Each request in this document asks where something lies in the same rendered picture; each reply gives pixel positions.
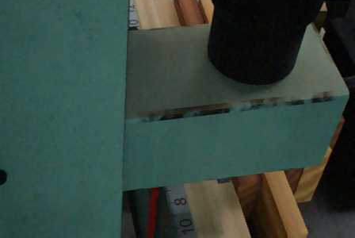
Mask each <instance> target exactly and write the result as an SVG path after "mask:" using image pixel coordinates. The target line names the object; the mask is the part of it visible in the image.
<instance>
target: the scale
mask: <svg viewBox="0 0 355 238"><path fill-rule="evenodd" d="M132 26H135V27H136V28H138V29H141V28H140V24H139V21H138V17H137V14H136V8H135V7H134V2H133V0H130V13H129V27H132ZM164 190H165V192H166V198H167V203H168V206H169V208H170V214H171V219H172V222H173V226H174V230H175V235H176V237H177V238H197V236H196V233H195V229H194V227H193V222H192V217H191V214H190V212H189V207H188V202H187V200H186V196H185V191H184V187H183V185H182V184H177V185H172V186H164Z"/></svg>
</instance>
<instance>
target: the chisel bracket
mask: <svg viewBox="0 0 355 238"><path fill-rule="evenodd" d="M210 28H211V24H200V25H183V26H175V27H169V28H156V29H138V30H132V31H129V42H128V85H127V101H126V115H125V144H124V187H123V192H125V191H133V190H144V189H149V188H153V187H161V186H172V185H177V184H186V183H190V182H202V181H206V180H214V179H226V178H230V177H239V176H243V175H254V174H259V173H267V172H271V171H283V170H291V169H296V168H305V167H317V166H318V165H319V164H321V163H322V162H323V159H324V157H325V154H326V150H327V149H328V146H329V145H330V141H331V140H332V136H333V135H334V131H335V130H336V127H337V126H338V122H339V121H340V118H341V116H342V113H343V111H344V108H345V105H346V103H347V102H348V99H349V90H348V88H347V86H346V85H345V82H344V80H343V79H342V77H341V75H340V73H339V71H338V69H337V68H336V65H335V64H334V61H333V60H332V58H331V56H330V53H329V51H328V50H327V49H326V46H325V44H324V43H323V39H322V38H321V36H320V35H319V32H318V31H317V28H316V27H315V24H314V22H312V23H311V24H309V25H308V26H307V28H306V32H305V34H304V36H303V41H302V43H301V47H300V52H299V54H298V56H297V60H296V64H295V66H294V68H293V70H292V72H291V73H290V74H289V75H288V76H287V77H285V78H284V79H282V80H281V81H278V82H276V83H271V84H265V85H248V84H245V83H240V82H237V81H235V80H233V79H230V78H228V77H226V75H223V74H221V73H220V71H218V70H217V69H216V68H215V67H214V66H213V64H212V62H211V61H210V59H209V57H208V38H209V35H210Z"/></svg>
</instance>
